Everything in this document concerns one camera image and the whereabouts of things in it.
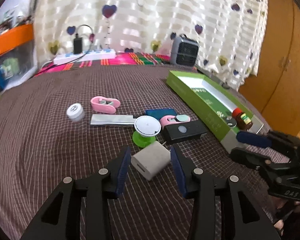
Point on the blue card reader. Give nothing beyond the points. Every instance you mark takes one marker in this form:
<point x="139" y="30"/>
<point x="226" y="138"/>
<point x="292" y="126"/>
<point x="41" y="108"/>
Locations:
<point x="159" y="113"/>

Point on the green white cardboard box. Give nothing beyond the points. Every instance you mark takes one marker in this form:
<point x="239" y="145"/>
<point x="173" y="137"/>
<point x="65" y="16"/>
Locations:
<point x="211" y="103"/>

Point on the silver usb device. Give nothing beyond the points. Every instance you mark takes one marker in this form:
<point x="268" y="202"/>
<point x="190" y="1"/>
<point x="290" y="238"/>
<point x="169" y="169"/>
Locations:
<point x="112" y="120"/>

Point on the heart patterned curtain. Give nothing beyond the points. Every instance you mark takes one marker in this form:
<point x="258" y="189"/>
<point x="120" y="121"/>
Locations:
<point x="229" y="32"/>

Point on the black power adapter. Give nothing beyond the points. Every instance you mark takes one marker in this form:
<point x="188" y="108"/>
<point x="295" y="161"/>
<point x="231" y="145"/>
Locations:
<point x="77" y="44"/>

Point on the brown bottle red cap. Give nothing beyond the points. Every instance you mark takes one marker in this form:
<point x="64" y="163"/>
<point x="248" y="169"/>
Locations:
<point x="243" y="121"/>

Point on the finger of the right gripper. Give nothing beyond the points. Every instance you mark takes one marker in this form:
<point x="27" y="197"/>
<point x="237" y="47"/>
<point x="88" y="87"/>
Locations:
<point x="255" y="139"/>
<point x="250" y="159"/>

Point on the white power strip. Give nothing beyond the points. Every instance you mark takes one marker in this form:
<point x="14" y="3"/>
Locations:
<point x="90" y="56"/>

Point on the black white round gadget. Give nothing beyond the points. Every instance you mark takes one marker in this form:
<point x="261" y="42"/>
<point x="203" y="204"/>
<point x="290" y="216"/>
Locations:
<point x="231" y="122"/>

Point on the black rectangular device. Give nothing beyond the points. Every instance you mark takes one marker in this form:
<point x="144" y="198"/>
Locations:
<point x="176" y="133"/>

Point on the grey portable heater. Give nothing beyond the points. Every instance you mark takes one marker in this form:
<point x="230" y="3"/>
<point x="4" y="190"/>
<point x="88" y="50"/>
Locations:
<point x="184" y="51"/>

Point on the brown checkered bedsheet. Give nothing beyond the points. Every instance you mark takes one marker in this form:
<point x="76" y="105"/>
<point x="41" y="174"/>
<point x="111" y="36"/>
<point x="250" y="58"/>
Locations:
<point x="40" y="145"/>

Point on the pink clip with teal pad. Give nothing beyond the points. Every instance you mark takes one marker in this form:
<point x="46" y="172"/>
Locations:
<point x="174" y="119"/>

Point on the pink nail clipper case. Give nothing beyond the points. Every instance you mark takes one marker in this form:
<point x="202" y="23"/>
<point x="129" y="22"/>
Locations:
<point x="104" y="105"/>

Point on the white disc green base stand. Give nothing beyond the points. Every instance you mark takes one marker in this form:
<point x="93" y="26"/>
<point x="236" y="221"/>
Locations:
<point x="146" y="129"/>

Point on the small white round jar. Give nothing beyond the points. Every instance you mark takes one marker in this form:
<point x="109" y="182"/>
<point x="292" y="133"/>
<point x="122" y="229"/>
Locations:
<point x="75" y="112"/>

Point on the wooden wardrobe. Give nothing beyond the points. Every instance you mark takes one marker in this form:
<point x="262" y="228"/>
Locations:
<point x="275" y="91"/>

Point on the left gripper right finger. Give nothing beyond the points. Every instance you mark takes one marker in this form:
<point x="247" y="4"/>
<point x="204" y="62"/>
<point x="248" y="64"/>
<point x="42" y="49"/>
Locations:
<point x="241" y="216"/>

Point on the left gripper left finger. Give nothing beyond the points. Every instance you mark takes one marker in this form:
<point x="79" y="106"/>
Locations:
<point x="59" y="216"/>

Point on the white cube charger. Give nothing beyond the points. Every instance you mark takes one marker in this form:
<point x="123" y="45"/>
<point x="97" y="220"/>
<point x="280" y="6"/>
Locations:
<point x="151" y="160"/>

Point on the black smartphone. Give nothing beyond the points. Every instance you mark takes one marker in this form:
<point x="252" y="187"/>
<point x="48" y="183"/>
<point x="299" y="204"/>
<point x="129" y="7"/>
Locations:
<point x="213" y="78"/>

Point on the person's right hand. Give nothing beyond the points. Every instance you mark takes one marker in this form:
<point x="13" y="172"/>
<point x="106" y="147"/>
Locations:
<point x="287" y="220"/>

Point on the orange lid storage bin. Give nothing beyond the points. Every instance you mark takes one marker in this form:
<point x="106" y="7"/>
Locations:
<point x="16" y="56"/>

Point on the colourful plaid blanket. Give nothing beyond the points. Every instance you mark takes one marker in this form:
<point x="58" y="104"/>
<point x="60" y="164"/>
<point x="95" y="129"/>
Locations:
<point x="129" y="58"/>

